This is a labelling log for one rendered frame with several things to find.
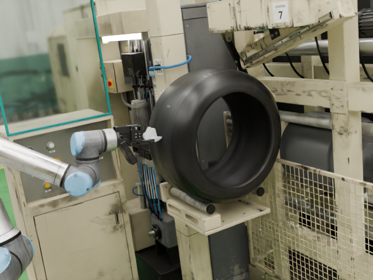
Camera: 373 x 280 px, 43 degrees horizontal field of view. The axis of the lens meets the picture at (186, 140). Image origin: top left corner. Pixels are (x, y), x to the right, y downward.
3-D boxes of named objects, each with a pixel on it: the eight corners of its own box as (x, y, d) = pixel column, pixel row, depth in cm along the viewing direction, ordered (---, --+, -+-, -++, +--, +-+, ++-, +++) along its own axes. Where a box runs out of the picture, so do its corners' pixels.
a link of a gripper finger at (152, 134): (164, 126, 198) (144, 129, 194) (165, 141, 199) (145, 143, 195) (161, 126, 201) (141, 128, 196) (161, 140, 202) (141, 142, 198)
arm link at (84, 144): (69, 155, 188) (67, 130, 186) (99, 151, 194) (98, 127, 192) (76, 160, 180) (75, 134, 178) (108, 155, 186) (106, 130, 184)
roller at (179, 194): (169, 195, 239) (168, 187, 238) (177, 193, 241) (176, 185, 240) (207, 215, 210) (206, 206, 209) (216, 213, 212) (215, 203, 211)
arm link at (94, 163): (72, 191, 182) (71, 160, 180) (79, 183, 193) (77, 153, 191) (97, 191, 182) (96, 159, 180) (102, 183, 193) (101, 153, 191)
